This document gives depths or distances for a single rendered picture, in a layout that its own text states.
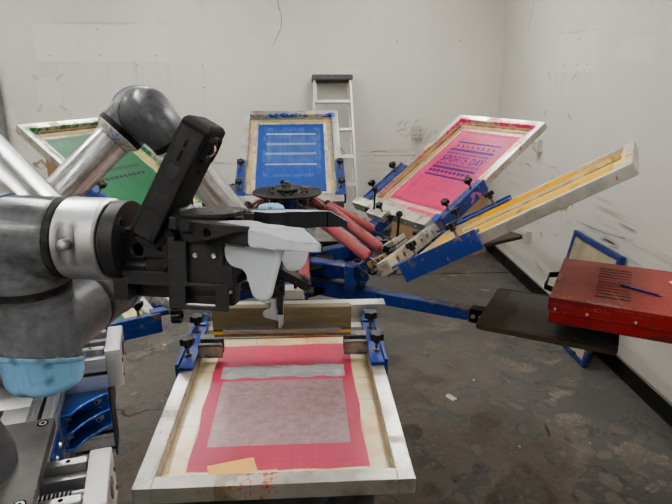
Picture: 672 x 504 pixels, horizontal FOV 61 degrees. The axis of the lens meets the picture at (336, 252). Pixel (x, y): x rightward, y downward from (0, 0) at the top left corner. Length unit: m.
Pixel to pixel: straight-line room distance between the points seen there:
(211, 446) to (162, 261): 0.98
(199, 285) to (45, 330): 0.17
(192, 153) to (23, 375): 0.27
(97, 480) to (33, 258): 0.51
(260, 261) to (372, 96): 5.35
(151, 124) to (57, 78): 4.83
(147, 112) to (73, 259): 0.83
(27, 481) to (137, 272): 0.49
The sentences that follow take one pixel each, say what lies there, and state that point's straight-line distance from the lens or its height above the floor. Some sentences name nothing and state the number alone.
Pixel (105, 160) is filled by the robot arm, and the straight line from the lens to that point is 1.46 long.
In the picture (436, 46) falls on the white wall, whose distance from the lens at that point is 5.87.
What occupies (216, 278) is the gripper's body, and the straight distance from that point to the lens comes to 0.49.
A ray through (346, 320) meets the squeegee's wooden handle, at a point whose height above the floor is 1.09.
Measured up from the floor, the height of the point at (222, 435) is 0.96.
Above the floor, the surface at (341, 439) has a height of 0.96.
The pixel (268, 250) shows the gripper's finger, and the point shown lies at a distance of 0.43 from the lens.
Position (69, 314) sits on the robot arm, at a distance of 0.61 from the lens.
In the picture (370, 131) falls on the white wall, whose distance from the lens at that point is 5.79.
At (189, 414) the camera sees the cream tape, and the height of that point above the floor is 0.96.
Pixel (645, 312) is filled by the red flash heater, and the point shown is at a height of 1.10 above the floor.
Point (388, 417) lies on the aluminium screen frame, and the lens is 1.47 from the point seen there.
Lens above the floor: 1.80
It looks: 18 degrees down
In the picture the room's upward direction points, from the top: straight up
